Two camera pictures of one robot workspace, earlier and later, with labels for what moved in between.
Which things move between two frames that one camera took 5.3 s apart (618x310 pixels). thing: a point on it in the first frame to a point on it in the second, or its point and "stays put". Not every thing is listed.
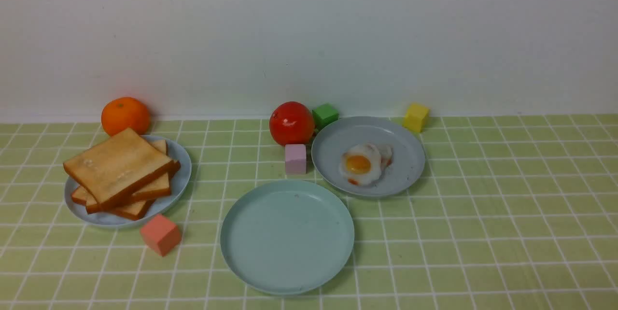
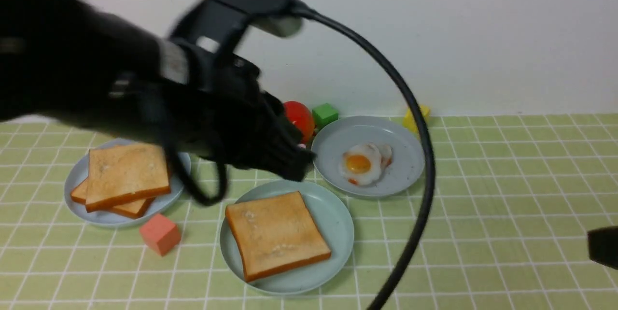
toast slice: [115, 166] to [275, 234]
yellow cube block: [416, 116] stays put
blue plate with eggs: [408, 152] stays put
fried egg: [361, 165] stays put
